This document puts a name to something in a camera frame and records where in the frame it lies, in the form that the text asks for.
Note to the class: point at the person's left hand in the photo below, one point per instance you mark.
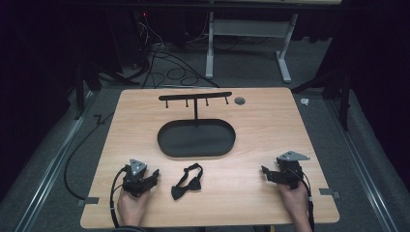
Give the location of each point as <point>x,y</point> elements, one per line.
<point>131,206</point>

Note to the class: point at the grey metal floor rail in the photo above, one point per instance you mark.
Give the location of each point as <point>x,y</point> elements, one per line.
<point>364,167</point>
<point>51,167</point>

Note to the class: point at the white metal desk frame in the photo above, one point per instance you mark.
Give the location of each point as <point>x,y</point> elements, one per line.
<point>249,28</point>

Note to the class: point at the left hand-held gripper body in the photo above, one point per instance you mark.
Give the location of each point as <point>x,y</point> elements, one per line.
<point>134,180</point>

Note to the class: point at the small white crumpled scrap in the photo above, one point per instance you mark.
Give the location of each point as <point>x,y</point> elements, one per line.
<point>304,101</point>

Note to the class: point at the grey tape strip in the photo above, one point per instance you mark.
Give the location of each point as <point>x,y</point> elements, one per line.
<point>329,192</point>
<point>88,201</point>

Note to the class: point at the black hook stand with tray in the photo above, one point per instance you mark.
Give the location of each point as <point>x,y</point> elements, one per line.
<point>196,138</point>

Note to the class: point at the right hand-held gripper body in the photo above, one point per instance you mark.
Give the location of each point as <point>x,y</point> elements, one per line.
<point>290,169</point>

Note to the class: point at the person's right hand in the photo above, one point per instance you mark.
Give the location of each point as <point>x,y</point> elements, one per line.
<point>295,201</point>

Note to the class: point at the grey round table grommet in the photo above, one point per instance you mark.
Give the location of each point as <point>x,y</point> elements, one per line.
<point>239,101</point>

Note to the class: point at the black metal stand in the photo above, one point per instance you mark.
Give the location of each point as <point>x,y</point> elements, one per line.
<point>80,87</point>
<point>345,96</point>

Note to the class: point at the black bow tie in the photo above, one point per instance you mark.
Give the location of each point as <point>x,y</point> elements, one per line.
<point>188,183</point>

